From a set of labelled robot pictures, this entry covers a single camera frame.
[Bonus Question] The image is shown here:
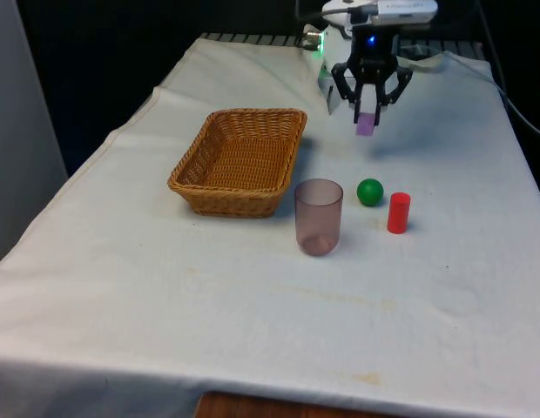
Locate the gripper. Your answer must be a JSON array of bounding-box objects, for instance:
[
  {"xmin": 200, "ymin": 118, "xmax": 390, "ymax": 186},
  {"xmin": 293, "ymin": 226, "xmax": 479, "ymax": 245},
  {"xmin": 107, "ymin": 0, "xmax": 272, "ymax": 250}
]
[{"xmin": 332, "ymin": 24, "xmax": 414, "ymax": 127}]

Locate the purple triangular block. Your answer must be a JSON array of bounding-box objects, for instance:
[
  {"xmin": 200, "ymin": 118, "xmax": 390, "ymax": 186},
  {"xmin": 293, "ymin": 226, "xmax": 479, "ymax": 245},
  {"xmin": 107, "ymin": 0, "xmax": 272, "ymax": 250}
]
[{"xmin": 355, "ymin": 111, "xmax": 378, "ymax": 137}]

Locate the red cylinder block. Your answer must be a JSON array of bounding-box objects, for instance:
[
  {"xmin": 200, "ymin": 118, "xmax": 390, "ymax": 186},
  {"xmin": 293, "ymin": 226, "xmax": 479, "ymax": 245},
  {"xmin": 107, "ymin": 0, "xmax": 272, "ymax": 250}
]
[{"xmin": 387, "ymin": 192, "xmax": 412, "ymax": 235}]

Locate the wicker basket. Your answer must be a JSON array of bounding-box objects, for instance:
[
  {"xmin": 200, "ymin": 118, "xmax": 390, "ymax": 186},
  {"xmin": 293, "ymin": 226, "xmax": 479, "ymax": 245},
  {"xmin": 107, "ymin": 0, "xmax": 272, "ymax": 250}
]
[{"xmin": 167, "ymin": 107, "xmax": 308, "ymax": 219}]

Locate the green ball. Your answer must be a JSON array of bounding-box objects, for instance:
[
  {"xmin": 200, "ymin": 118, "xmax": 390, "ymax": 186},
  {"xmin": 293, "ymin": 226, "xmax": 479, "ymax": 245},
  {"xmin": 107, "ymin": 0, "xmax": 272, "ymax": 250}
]
[{"xmin": 356, "ymin": 178, "xmax": 385, "ymax": 207}]

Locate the see-through pink cup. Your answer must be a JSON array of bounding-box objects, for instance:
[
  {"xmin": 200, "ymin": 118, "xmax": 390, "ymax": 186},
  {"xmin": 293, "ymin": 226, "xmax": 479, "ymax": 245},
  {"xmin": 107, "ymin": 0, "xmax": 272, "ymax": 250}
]
[{"xmin": 294, "ymin": 178, "xmax": 344, "ymax": 258}]

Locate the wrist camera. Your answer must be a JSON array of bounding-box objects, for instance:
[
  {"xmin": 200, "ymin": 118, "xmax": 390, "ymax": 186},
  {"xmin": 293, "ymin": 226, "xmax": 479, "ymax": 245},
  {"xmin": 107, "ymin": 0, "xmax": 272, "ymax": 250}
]
[{"xmin": 368, "ymin": 0, "xmax": 440, "ymax": 26}]

